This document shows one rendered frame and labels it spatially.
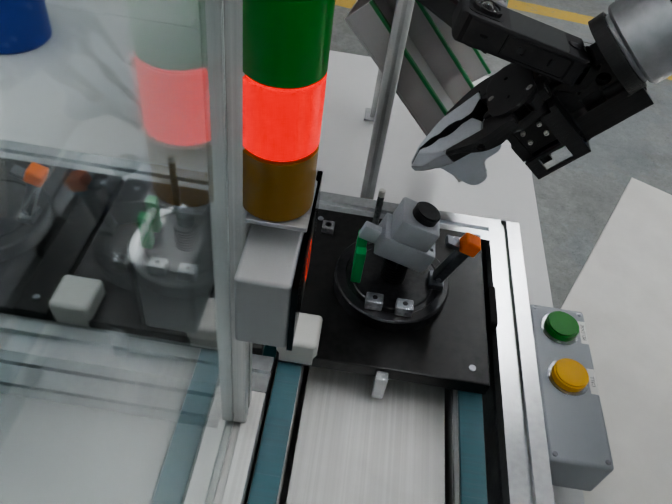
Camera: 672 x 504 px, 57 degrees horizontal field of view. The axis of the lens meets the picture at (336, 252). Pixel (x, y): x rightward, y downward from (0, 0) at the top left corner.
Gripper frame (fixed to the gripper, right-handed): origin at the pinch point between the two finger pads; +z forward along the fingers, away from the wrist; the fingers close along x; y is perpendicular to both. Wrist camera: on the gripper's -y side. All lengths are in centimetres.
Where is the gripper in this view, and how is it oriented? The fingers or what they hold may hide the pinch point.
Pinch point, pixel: (418, 155)
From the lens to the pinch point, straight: 62.4
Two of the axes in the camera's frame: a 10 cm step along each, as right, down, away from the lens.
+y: 6.9, 5.6, 4.6
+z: -7.1, 4.2, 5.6
